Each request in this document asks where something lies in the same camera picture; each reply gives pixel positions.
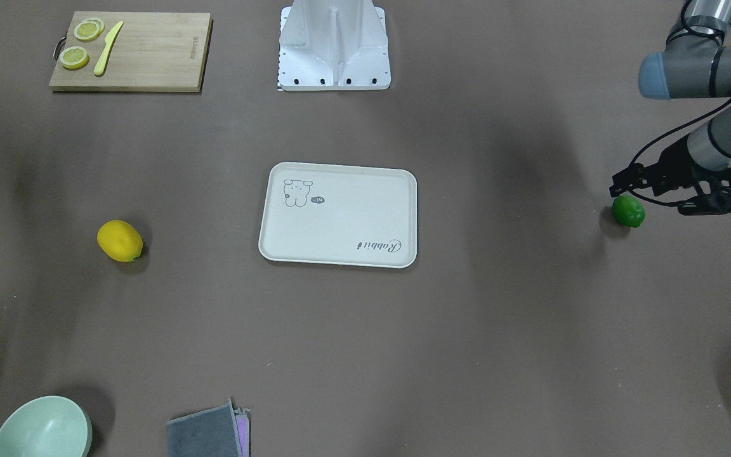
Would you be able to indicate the lemon slice by knife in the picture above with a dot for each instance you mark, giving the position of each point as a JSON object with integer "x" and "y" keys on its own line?
{"x": 89, "y": 29}

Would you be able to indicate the green lime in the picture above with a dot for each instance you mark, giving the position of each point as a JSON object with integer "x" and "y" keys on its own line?
{"x": 628, "y": 211}

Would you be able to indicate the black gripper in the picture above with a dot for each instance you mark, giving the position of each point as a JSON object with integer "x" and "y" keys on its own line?
{"x": 671, "y": 163}

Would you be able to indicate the mint green bowl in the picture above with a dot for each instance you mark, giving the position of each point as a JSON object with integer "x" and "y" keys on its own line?
{"x": 47, "y": 426}

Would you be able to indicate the yellow lemon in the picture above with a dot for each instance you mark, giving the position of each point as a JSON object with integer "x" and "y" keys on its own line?
{"x": 120, "y": 241}

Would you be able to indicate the wooden cutting board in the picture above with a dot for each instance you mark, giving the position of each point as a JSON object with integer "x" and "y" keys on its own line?
{"x": 157, "y": 52}

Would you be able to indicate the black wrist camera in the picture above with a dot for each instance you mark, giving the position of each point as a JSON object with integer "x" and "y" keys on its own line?
{"x": 713, "y": 193}

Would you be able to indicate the grey folded cloth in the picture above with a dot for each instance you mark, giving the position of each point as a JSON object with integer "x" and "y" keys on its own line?
{"x": 219, "y": 431}

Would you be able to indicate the yellow plastic knife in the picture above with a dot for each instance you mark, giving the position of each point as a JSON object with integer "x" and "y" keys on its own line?
{"x": 101, "y": 64}

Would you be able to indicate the cream rectangular tray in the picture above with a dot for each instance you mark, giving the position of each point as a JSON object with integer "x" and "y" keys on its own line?
{"x": 343, "y": 215}

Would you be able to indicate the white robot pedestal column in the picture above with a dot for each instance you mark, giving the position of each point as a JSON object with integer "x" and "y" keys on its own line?
{"x": 333, "y": 46}

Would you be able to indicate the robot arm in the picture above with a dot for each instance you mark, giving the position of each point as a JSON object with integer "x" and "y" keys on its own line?
{"x": 695, "y": 63}

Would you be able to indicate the lemon slice near handle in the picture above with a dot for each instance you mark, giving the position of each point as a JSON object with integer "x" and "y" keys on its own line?
{"x": 73, "y": 58}

